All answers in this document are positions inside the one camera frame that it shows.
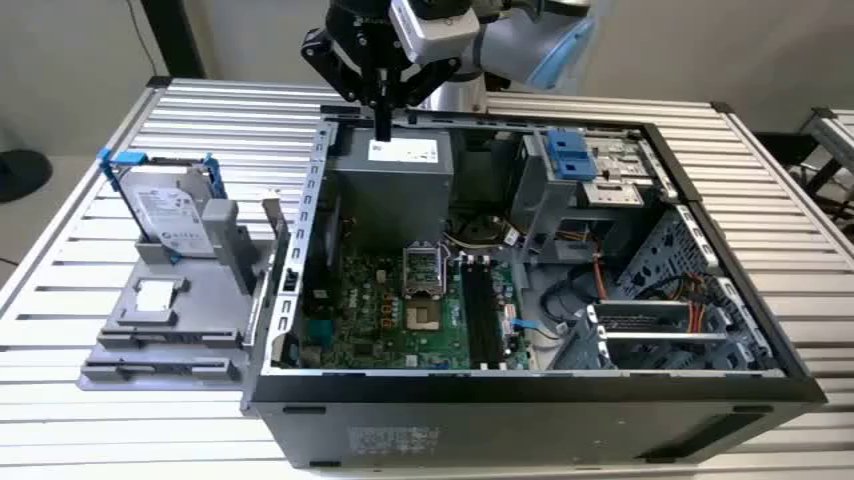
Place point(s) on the black RAM slot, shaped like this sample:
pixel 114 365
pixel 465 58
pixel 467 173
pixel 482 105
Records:
pixel 475 310

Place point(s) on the grey parts rack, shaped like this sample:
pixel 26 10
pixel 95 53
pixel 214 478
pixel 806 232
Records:
pixel 194 280

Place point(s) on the metal disk bay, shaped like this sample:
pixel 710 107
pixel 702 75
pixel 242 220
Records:
pixel 641 320

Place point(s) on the metal slat side table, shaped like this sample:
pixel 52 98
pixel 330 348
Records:
pixel 828 122

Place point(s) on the blue drive bay latch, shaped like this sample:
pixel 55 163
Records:
pixel 567 155

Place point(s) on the black post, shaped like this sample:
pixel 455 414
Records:
pixel 176 40

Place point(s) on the black open PC case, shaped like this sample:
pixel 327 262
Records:
pixel 467 430

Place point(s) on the grey power supply unit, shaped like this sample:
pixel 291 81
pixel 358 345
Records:
pixel 394 195

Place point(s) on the black round chair base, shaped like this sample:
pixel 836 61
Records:
pixel 23 175

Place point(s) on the blue expansion slot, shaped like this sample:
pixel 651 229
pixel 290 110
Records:
pixel 322 332

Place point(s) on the CPU socket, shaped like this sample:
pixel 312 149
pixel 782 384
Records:
pixel 425 316

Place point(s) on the metal optical drive cage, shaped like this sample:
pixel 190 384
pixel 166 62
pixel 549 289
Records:
pixel 614 195

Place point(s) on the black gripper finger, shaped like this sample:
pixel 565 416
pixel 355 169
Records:
pixel 334 65
pixel 427 75

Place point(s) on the graphics card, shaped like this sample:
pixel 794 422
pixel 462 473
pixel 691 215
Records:
pixel 276 235

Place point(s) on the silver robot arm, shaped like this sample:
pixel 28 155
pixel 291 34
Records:
pixel 521 45

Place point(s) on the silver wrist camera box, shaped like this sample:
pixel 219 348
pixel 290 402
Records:
pixel 434 25

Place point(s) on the green motherboard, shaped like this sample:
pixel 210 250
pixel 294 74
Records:
pixel 360 305

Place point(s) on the silver CPU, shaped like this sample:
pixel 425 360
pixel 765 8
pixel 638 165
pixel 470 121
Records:
pixel 155 297

